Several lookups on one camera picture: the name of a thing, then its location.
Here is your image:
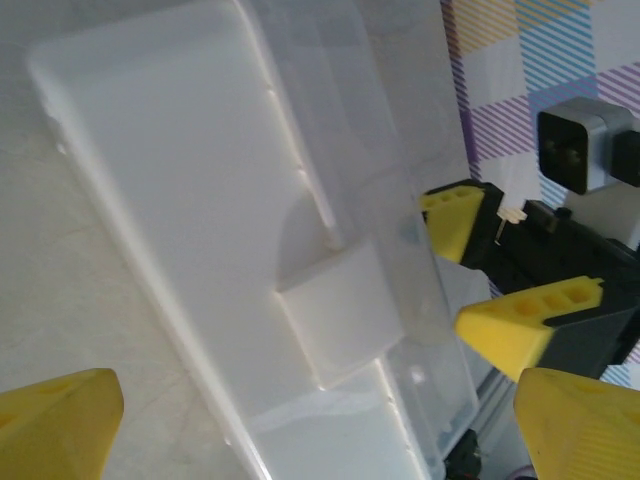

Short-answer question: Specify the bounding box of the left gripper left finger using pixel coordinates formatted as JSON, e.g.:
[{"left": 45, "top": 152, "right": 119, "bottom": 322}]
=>
[{"left": 0, "top": 368, "right": 125, "bottom": 480}]

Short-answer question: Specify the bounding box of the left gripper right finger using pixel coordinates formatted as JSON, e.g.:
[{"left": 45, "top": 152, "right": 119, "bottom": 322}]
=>
[{"left": 514, "top": 367, "right": 640, "bottom": 480}]

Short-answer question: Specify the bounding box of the clear plastic tool box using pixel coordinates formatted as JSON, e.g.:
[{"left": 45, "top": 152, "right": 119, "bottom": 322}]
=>
[{"left": 24, "top": 0, "right": 481, "bottom": 480}]

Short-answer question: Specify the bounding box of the wide aluminium base rail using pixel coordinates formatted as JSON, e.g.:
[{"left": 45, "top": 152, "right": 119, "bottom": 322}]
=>
[{"left": 472, "top": 372, "right": 524, "bottom": 446}]

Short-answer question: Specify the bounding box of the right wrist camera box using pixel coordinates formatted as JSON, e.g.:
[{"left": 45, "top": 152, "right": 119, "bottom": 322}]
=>
[{"left": 537, "top": 97, "right": 640, "bottom": 196}]

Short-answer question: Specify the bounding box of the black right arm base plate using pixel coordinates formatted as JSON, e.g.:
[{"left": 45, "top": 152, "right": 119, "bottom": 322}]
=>
[{"left": 444, "top": 430, "right": 486, "bottom": 480}]

